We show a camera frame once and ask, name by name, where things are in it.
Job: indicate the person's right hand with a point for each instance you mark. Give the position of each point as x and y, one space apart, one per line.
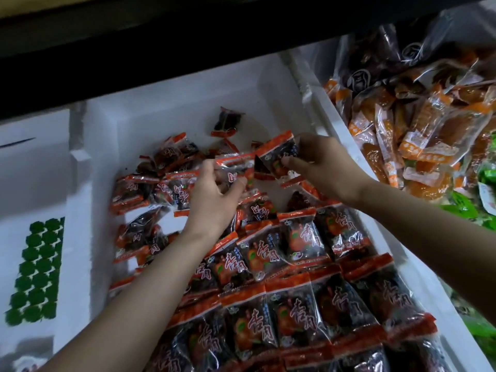
329 165

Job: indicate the person's left hand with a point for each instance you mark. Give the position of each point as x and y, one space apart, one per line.
209 201

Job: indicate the dark red snack packet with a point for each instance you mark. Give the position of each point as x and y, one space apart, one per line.
232 166
273 155

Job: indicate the pile of brown packets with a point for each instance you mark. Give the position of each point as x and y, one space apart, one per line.
411 112

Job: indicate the pile of dark red packets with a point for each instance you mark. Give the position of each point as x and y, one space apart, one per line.
279 290

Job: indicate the pile of green packets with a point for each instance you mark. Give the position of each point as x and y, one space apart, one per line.
477 197

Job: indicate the person's right forearm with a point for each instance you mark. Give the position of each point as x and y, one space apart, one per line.
434 244

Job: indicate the person's left forearm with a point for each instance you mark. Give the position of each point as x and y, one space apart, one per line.
124 310

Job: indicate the green leaf-pattern sheet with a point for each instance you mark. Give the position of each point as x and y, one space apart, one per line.
35 271

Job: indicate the black metal guard rail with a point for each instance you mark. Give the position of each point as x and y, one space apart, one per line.
194 42

